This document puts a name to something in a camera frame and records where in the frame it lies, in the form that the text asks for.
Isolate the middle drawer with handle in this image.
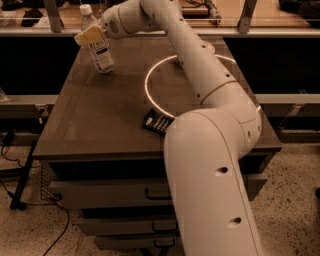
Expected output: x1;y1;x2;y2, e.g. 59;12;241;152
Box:
77;215;178;236

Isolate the bottom drawer with handle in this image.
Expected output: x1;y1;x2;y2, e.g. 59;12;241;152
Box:
94;233;177;250

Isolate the black floor cable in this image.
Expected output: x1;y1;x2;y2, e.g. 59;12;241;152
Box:
0;131;72;256

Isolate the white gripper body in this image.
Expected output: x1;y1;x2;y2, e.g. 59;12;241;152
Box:
100;0;150;39

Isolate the black bar on floor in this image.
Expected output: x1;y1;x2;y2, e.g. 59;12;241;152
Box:
10;142;36;210

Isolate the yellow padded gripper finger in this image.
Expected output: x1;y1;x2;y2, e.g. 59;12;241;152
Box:
74;25;105;46

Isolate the metal railing frame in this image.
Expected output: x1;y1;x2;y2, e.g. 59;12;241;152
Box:
0;0;320;38

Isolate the black snack wrapper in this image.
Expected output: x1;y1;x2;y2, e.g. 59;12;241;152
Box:
142;108;174;135

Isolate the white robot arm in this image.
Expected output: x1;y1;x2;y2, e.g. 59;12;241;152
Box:
75;0;264;256

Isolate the clear plastic water bottle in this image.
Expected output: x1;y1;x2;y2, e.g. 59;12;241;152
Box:
79;4;114;74

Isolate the grey drawer cabinet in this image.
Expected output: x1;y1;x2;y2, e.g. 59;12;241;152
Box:
35;38;280;256

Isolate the drawer with handle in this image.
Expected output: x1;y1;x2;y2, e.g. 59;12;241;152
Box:
49;173;267;209
77;215;178;236
94;233;177;250

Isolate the top drawer with handle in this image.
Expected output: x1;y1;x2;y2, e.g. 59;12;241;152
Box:
49;173;267;209

